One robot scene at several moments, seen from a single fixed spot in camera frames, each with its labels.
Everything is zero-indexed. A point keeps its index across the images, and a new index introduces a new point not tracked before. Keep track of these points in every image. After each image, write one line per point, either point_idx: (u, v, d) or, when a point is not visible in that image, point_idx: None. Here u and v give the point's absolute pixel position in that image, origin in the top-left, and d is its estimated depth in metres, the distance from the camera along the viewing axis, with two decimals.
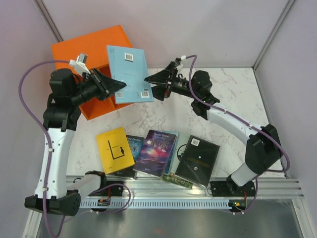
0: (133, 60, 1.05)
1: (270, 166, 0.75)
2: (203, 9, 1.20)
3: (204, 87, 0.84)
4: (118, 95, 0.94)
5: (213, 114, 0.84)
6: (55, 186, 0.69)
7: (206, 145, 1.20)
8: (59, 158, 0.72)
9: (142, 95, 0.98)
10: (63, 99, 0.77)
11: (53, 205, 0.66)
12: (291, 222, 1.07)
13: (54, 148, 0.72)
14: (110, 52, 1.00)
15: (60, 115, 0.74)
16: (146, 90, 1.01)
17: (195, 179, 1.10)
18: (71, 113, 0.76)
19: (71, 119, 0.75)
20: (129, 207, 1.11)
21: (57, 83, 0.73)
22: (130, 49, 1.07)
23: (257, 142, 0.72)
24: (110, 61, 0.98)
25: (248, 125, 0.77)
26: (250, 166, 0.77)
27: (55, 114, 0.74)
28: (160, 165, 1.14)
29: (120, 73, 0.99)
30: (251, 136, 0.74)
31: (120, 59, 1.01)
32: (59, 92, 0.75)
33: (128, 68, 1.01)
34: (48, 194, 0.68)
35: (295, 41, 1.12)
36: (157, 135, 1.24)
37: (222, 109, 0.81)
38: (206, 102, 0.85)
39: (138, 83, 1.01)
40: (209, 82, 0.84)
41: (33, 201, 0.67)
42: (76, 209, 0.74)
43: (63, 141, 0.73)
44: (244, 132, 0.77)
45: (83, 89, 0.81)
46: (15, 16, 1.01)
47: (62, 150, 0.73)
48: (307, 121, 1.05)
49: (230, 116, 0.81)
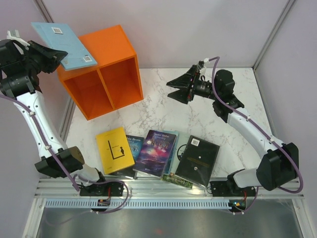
0: (64, 32, 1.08)
1: (281, 185, 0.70)
2: (203, 9, 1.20)
3: (225, 84, 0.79)
4: (65, 63, 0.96)
5: (235, 118, 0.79)
6: (56, 140, 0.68)
7: (206, 145, 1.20)
8: (43, 116, 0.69)
9: (85, 59, 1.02)
10: (17, 66, 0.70)
11: (63, 153, 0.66)
12: (292, 222, 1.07)
13: (34, 111, 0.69)
14: (36, 28, 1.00)
15: (20, 79, 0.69)
16: (86, 55, 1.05)
17: (196, 179, 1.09)
18: (31, 75, 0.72)
19: (33, 80, 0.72)
20: (124, 207, 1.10)
21: (2, 50, 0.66)
22: (56, 25, 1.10)
23: (274, 159, 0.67)
24: (41, 33, 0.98)
25: (269, 139, 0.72)
26: (260, 179, 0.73)
27: (13, 83, 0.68)
28: (160, 165, 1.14)
29: (57, 43, 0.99)
30: (269, 151, 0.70)
31: (49, 31, 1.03)
32: (8, 59, 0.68)
33: (64, 40, 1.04)
34: (53, 149, 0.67)
35: (296, 41, 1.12)
36: (157, 135, 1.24)
37: (245, 115, 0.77)
38: (228, 104, 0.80)
39: (77, 50, 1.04)
40: (233, 81, 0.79)
41: (44, 162, 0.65)
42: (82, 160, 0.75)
43: (39, 102, 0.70)
44: (263, 145, 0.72)
45: (29, 59, 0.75)
46: (14, 15, 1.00)
47: (42, 110, 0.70)
48: (308, 121, 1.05)
49: (252, 125, 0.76)
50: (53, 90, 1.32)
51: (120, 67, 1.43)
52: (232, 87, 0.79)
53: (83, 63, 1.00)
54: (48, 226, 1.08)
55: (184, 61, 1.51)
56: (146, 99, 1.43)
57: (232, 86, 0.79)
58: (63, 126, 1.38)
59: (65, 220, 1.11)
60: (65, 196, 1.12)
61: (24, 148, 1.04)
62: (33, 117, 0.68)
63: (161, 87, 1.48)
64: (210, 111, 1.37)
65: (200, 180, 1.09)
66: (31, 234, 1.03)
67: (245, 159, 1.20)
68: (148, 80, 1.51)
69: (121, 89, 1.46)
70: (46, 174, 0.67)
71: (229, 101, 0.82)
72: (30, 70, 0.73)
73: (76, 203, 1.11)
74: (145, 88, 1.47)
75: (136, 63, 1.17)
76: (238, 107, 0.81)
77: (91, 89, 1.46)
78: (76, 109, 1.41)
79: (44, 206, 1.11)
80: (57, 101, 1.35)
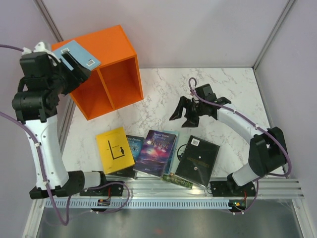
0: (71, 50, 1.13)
1: (272, 170, 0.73)
2: (203, 8, 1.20)
3: (203, 89, 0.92)
4: None
5: (223, 113, 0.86)
6: (55, 177, 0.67)
7: (206, 145, 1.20)
8: (49, 150, 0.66)
9: (88, 64, 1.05)
10: (39, 83, 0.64)
11: (59, 193, 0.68)
12: (292, 222, 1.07)
13: (40, 142, 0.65)
14: None
15: (33, 101, 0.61)
16: (90, 59, 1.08)
17: (196, 178, 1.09)
18: (47, 97, 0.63)
19: (47, 104, 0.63)
20: (127, 207, 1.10)
21: (31, 61, 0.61)
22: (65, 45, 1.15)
23: (261, 143, 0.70)
24: None
25: (254, 125, 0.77)
26: (253, 165, 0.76)
27: (25, 101, 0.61)
28: (160, 165, 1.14)
29: None
30: (255, 136, 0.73)
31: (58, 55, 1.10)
32: (32, 73, 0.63)
33: None
34: (51, 184, 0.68)
35: (296, 41, 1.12)
36: (157, 135, 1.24)
37: (231, 109, 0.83)
38: (216, 103, 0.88)
39: (82, 58, 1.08)
40: (207, 84, 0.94)
41: (39, 194, 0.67)
42: (81, 185, 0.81)
43: (48, 132, 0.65)
44: (249, 132, 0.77)
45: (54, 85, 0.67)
46: (15, 15, 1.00)
47: (50, 141, 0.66)
48: (307, 121, 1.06)
49: (239, 116, 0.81)
50: None
51: (120, 67, 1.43)
52: (209, 89, 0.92)
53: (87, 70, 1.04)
54: (47, 226, 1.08)
55: (184, 61, 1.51)
56: (146, 99, 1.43)
57: (209, 88, 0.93)
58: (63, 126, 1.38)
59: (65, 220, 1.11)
60: None
61: (23, 148, 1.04)
62: (39, 149, 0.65)
63: (161, 87, 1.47)
64: None
65: (200, 180, 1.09)
66: (31, 234, 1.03)
67: (245, 159, 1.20)
68: (148, 80, 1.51)
69: (121, 89, 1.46)
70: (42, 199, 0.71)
71: (216, 100, 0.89)
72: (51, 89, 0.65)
73: (76, 203, 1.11)
74: (145, 88, 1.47)
75: (136, 63, 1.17)
76: (225, 104, 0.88)
77: (92, 89, 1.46)
78: (76, 109, 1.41)
79: (44, 206, 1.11)
80: None
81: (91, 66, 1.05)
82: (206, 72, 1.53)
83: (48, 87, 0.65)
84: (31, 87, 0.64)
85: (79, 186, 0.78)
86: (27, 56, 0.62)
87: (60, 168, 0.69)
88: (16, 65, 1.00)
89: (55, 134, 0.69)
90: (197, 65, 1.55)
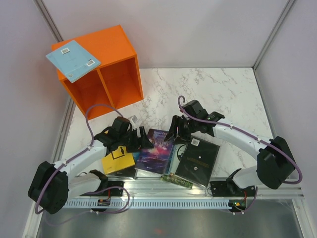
0: (71, 49, 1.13)
1: (284, 179, 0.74)
2: (203, 9, 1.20)
3: (193, 106, 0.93)
4: (70, 76, 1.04)
5: (219, 130, 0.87)
6: (72, 168, 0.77)
7: (206, 145, 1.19)
8: (88, 156, 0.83)
9: (87, 64, 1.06)
10: (115, 135, 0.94)
11: (60, 177, 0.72)
12: (292, 222, 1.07)
13: (90, 148, 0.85)
14: (49, 58, 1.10)
15: (106, 140, 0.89)
16: (90, 59, 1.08)
17: (196, 178, 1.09)
18: (112, 144, 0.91)
19: (110, 147, 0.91)
20: (130, 208, 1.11)
21: (119, 122, 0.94)
22: (65, 44, 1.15)
23: (269, 157, 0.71)
24: (53, 61, 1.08)
25: (257, 139, 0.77)
26: (264, 180, 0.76)
27: (102, 136, 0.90)
28: (161, 162, 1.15)
29: (66, 64, 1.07)
30: (261, 150, 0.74)
31: (58, 55, 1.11)
32: (115, 127, 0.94)
33: (70, 58, 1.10)
34: (62, 168, 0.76)
35: (296, 41, 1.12)
36: (158, 134, 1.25)
37: (228, 124, 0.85)
38: (211, 120, 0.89)
39: (81, 58, 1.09)
40: (194, 101, 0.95)
41: (47, 165, 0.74)
42: (56, 208, 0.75)
43: (98, 150, 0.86)
44: (253, 147, 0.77)
45: (121, 140, 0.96)
46: (15, 16, 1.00)
47: (94, 154, 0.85)
48: (308, 122, 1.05)
49: (237, 130, 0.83)
50: (53, 89, 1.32)
51: (119, 67, 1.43)
52: (198, 105, 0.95)
53: (87, 69, 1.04)
54: (48, 226, 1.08)
55: (183, 60, 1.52)
56: (146, 99, 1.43)
57: (197, 104, 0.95)
58: (63, 126, 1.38)
59: (65, 220, 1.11)
60: None
61: (24, 149, 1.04)
62: (85, 149, 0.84)
63: (161, 87, 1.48)
64: (210, 112, 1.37)
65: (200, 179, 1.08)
66: (31, 234, 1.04)
67: (245, 159, 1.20)
68: (148, 80, 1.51)
69: (121, 89, 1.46)
70: (35, 176, 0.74)
71: (209, 116, 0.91)
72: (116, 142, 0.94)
73: (76, 203, 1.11)
74: (145, 89, 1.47)
75: (136, 63, 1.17)
76: (219, 119, 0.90)
77: (92, 88, 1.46)
78: (76, 109, 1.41)
79: None
80: (57, 101, 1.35)
81: (91, 66, 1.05)
82: (206, 72, 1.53)
83: (117, 140, 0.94)
84: (109, 133, 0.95)
85: (56, 203, 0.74)
86: (121, 119, 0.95)
87: (77, 169, 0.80)
88: (17, 65, 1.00)
89: (93, 159, 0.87)
90: (197, 65, 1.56)
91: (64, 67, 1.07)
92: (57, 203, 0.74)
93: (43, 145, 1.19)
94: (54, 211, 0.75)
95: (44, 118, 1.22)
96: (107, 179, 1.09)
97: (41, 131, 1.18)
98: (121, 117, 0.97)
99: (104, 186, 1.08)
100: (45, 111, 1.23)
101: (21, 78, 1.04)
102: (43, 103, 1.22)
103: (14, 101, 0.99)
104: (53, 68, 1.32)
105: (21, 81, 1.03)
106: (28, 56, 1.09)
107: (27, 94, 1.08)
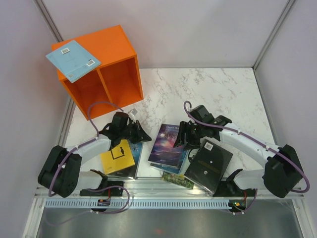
0: (71, 49, 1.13)
1: (291, 188, 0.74)
2: (203, 9, 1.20)
3: (198, 112, 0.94)
4: (70, 76, 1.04)
5: (226, 135, 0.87)
6: (82, 152, 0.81)
7: (220, 149, 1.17)
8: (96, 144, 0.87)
9: (88, 64, 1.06)
10: (116, 130, 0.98)
11: (74, 157, 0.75)
12: (291, 223, 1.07)
13: (98, 137, 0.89)
14: (49, 57, 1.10)
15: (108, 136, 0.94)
16: (90, 59, 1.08)
17: (200, 180, 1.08)
18: (114, 140, 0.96)
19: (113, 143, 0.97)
20: (130, 208, 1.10)
21: (117, 119, 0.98)
22: (65, 44, 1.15)
23: (277, 166, 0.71)
24: (52, 60, 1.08)
25: (265, 147, 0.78)
26: (271, 189, 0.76)
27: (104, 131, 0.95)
28: (175, 154, 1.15)
29: (65, 64, 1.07)
30: (269, 158, 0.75)
31: (58, 55, 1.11)
32: (114, 122, 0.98)
33: (70, 57, 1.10)
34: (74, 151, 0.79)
35: (296, 41, 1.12)
36: (170, 128, 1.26)
37: (236, 130, 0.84)
38: (217, 124, 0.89)
39: (81, 59, 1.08)
40: (200, 105, 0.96)
41: (60, 148, 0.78)
42: (67, 192, 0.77)
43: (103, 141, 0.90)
44: (261, 155, 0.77)
45: (122, 135, 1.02)
46: (15, 15, 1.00)
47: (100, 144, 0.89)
48: (308, 121, 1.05)
49: (244, 137, 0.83)
50: (53, 89, 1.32)
51: (120, 67, 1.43)
52: (204, 110, 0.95)
53: (87, 69, 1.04)
54: (48, 227, 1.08)
55: (183, 61, 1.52)
56: (146, 99, 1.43)
57: (202, 109, 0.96)
58: (63, 126, 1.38)
59: (65, 220, 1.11)
60: (65, 196, 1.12)
61: (25, 149, 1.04)
62: (92, 140, 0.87)
63: (161, 87, 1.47)
64: (210, 112, 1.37)
65: (206, 183, 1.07)
66: (31, 234, 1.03)
67: (245, 159, 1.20)
68: (148, 80, 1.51)
69: (121, 89, 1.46)
70: (49, 158, 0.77)
71: (215, 120, 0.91)
72: (119, 136, 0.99)
73: (76, 203, 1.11)
74: (145, 88, 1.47)
75: (136, 63, 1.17)
76: (226, 123, 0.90)
77: (92, 89, 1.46)
78: (76, 109, 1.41)
79: (44, 206, 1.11)
80: (57, 101, 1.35)
81: (91, 66, 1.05)
82: (206, 72, 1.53)
83: (118, 134, 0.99)
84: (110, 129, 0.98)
85: (67, 188, 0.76)
86: (119, 114, 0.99)
87: (86, 154, 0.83)
88: (17, 65, 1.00)
89: (98, 150, 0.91)
90: (196, 66, 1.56)
91: (64, 66, 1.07)
92: (69, 187, 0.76)
93: (43, 145, 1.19)
94: (65, 195, 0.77)
95: (44, 117, 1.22)
96: (107, 178, 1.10)
97: (41, 131, 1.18)
98: (119, 112, 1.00)
99: (104, 185, 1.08)
100: (45, 111, 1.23)
101: (22, 78, 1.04)
102: (44, 103, 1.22)
103: (14, 101, 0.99)
104: (53, 68, 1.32)
105: (21, 81, 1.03)
106: (28, 56, 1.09)
107: (27, 94, 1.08)
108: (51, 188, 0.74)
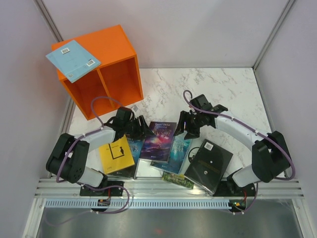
0: (71, 49, 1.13)
1: (277, 175, 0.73)
2: (203, 9, 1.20)
3: (198, 100, 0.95)
4: (70, 76, 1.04)
5: (221, 121, 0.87)
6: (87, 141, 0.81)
7: (220, 149, 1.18)
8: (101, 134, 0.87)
9: (88, 64, 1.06)
10: (120, 123, 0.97)
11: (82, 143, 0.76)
12: (291, 223, 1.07)
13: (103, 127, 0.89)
14: (49, 57, 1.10)
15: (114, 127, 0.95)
16: (90, 59, 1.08)
17: (200, 180, 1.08)
18: (118, 132, 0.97)
19: (117, 136, 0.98)
20: (130, 207, 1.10)
21: (121, 112, 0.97)
22: (65, 44, 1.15)
23: (264, 148, 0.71)
24: (52, 60, 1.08)
25: (254, 131, 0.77)
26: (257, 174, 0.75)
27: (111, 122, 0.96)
28: (164, 150, 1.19)
29: (64, 64, 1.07)
30: (256, 142, 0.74)
31: (58, 55, 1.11)
32: (119, 115, 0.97)
33: (70, 57, 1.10)
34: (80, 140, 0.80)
35: (296, 40, 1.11)
36: (159, 125, 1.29)
37: (229, 116, 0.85)
38: (214, 111, 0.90)
39: (81, 59, 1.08)
40: (201, 94, 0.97)
41: (68, 136, 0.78)
42: (75, 178, 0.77)
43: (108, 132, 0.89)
44: (249, 138, 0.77)
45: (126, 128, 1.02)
46: (15, 15, 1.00)
47: (105, 135, 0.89)
48: (308, 120, 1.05)
49: (237, 123, 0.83)
50: (53, 89, 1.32)
51: (120, 67, 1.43)
52: (204, 98, 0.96)
53: (87, 69, 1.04)
54: (48, 226, 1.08)
55: (183, 60, 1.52)
56: (146, 99, 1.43)
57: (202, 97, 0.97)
58: (63, 126, 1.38)
59: (65, 220, 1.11)
60: (65, 196, 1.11)
61: (24, 149, 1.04)
62: (98, 131, 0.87)
63: (161, 87, 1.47)
64: None
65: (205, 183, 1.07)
66: (32, 234, 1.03)
67: (245, 159, 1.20)
68: (148, 80, 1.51)
69: (121, 89, 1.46)
70: (56, 146, 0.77)
71: (213, 108, 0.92)
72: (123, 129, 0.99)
73: (76, 203, 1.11)
74: (145, 88, 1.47)
75: (136, 63, 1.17)
76: (222, 111, 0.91)
77: (92, 89, 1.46)
78: (76, 109, 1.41)
79: (44, 206, 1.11)
80: (57, 101, 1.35)
81: (91, 66, 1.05)
82: (205, 72, 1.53)
83: (122, 127, 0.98)
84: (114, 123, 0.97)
85: (75, 174, 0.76)
86: (123, 108, 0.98)
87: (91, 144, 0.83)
88: (17, 64, 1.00)
89: (103, 140, 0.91)
90: (196, 65, 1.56)
91: (64, 66, 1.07)
92: (76, 173, 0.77)
93: (42, 145, 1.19)
94: (73, 181, 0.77)
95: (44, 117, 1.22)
96: (107, 177, 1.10)
97: (41, 131, 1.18)
98: (123, 106, 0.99)
99: (104, 185, 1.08)
100: (45, 111, 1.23)
101: (22, 77, 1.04)
102: (44, 103, 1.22)
103: (14, 101, 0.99)
104: (53, 67, 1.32)
105: (21, 81, 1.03)
106: (28, 56, 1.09)
107: (27, 94, 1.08)
108: (59, 174, 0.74)
